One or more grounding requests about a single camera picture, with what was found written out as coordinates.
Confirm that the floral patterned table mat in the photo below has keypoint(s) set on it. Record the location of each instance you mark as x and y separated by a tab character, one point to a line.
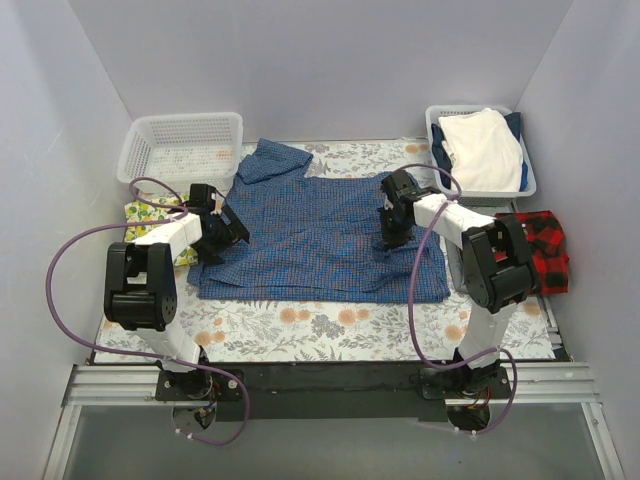
270	331

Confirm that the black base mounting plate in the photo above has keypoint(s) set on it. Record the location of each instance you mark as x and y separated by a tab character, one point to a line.
338	390

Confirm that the white folded shirt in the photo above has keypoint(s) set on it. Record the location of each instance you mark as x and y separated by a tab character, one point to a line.
485	150

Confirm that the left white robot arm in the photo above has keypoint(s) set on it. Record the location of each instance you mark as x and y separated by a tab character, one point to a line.
140	287

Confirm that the blue checkered long sleeve shirt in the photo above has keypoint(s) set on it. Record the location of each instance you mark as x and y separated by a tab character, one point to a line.
311	238

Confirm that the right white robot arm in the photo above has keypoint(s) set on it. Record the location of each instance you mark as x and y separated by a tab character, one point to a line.
497	268

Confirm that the lemon print folded cloth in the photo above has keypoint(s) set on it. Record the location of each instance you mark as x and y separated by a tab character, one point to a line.
137	211

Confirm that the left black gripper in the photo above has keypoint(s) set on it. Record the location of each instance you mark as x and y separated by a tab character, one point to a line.
233	223

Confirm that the left white plastic basket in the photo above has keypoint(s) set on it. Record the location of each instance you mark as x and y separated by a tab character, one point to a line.
174	151

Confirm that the aluminium frame rail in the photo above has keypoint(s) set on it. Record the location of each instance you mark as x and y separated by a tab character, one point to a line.
118	385

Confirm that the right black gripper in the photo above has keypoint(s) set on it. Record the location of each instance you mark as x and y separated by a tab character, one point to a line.
393	232

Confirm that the red black plaid shirt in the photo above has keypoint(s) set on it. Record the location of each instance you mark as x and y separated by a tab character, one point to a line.
546	240

